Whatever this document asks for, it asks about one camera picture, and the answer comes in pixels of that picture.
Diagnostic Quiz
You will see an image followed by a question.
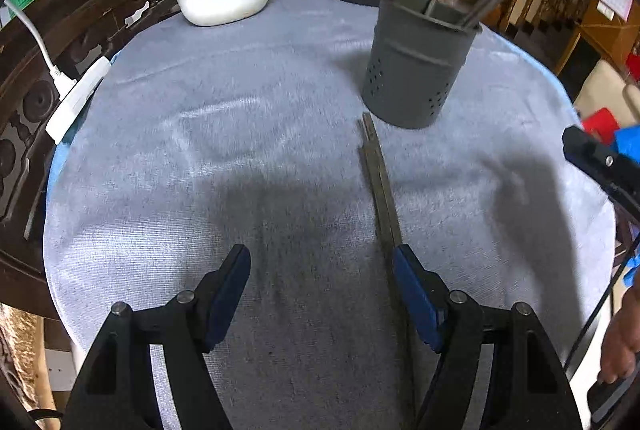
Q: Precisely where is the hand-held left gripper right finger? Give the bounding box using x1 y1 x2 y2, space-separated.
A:
391 245 584 430

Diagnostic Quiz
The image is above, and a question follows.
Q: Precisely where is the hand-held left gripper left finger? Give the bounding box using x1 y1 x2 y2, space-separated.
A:
60 244 252 430

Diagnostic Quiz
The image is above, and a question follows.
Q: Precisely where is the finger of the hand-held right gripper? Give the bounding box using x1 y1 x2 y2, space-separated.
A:
562 125 640 212

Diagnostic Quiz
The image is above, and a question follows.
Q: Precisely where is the grey perforated utensil holder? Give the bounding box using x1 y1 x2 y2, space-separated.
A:
361 0 484 130

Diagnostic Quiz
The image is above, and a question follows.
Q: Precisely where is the person's right hand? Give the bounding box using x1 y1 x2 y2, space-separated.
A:
600 285 640 386

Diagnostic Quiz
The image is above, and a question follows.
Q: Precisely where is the red plastic object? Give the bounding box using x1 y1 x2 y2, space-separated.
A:
581 107 622 137

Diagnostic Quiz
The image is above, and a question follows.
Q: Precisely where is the cream chair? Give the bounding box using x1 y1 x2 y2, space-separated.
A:
574 59 640 123

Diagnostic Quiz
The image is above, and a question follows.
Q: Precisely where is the orange wooden cabinet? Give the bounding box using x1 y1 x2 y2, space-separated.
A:
579 0 640 67

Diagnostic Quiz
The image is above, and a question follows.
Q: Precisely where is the grey tablecloth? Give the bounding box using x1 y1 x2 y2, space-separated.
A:
42 0 617 430

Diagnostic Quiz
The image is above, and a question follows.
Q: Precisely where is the blue table underlay cloth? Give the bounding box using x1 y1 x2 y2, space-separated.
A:
46 22 576 196

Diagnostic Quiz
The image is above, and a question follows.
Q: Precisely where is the white power strip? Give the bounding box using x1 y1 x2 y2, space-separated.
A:
45 56 112 144

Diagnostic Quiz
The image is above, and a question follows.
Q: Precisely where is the dark carved wooden bench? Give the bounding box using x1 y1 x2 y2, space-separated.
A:
0 0 213 326

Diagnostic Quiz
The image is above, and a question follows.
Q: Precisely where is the black cable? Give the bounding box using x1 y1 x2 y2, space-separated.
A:
24 406 65 422
564 210 640 370

